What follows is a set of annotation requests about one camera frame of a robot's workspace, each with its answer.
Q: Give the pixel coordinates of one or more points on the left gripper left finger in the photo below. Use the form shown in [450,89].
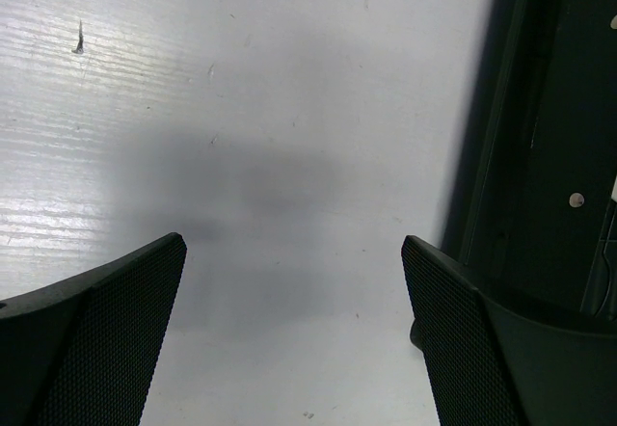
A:
[82,351]

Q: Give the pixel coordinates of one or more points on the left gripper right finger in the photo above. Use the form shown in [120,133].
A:
[497,356]

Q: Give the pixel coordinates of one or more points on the black dish rack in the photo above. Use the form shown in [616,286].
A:
[532,205]

